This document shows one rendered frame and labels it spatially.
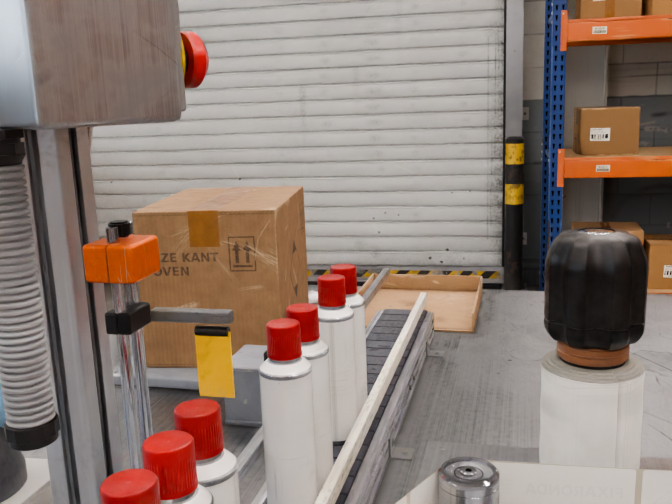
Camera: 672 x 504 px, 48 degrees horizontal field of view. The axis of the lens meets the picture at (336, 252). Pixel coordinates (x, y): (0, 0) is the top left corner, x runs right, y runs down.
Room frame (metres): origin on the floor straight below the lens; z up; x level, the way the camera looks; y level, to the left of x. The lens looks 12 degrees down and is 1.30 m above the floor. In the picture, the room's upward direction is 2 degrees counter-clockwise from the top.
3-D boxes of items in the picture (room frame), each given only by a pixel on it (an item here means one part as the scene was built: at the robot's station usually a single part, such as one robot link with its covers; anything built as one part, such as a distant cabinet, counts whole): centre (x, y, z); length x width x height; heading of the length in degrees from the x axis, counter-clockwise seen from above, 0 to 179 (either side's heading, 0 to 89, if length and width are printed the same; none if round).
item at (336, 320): (0.87, 0.01, 0.98); 0.05 x 0.05 x 0.20
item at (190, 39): (0.53, 0.10, 1.33); 0.04 x 0.03 x 0.04; 41
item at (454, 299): (1.57, -0.17, 0.85); 0.30 x 0.26 x 0.04; 166
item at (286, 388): (0.69, 0.05, 0.98); 0.05 x 0.05 x 0.20
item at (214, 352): (0.56, 0.10, 1.09); 0.03 x 0.01 x 0.06; 76
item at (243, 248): (1.35, 0.20, 0.99); 0.30 x 0.24 x 0.27; 173
